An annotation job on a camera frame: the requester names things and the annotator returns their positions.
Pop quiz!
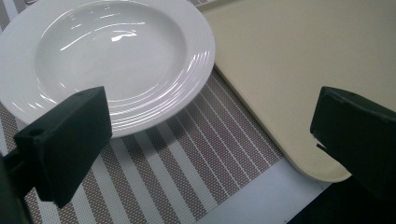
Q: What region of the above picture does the beige cutting board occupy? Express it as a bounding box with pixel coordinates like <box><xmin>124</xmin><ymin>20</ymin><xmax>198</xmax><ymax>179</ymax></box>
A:
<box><xmin>196</xmin><ymin>0</ymin><xmax>396</xmax><ymax>183</ymax></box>

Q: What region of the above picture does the white deep plate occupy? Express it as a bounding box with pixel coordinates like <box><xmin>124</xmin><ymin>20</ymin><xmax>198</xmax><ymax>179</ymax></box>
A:
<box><xmin>0</xmin><ymin>0</ymin><xmax>217</xmax><ymax>139</ymax></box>

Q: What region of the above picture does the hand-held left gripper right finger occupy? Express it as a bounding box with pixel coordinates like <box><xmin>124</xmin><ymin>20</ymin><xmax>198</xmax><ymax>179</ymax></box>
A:
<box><xmin>309</xmin><ymin>86</ymin><xmax>396</xmax><ymax>200</ymax></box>

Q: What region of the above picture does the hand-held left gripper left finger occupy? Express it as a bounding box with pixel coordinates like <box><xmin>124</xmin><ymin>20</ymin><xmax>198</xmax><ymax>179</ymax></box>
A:
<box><xmin>3</xmin><ymin>86</ymin><xmax>113</xmax><ymax>209</ymax></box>

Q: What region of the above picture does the striped woven placemat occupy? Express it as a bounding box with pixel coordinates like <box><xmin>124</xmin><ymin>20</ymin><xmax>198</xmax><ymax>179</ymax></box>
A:
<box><xmin>0</xmin><ymin>0</ymin><xmax>285</xmax><ymax>224</ymax></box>

